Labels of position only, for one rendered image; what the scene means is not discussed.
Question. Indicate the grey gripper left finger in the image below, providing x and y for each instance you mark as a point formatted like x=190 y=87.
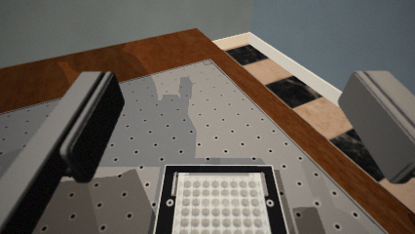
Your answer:
x=70 y=142

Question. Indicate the clear well plate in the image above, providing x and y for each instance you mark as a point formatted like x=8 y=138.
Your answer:
x=217 y=215

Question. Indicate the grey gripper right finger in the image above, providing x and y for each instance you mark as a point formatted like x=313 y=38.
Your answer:
x=382 y=112

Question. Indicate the light grey flat base plate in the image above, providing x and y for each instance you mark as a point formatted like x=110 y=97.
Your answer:
x=189 y=115

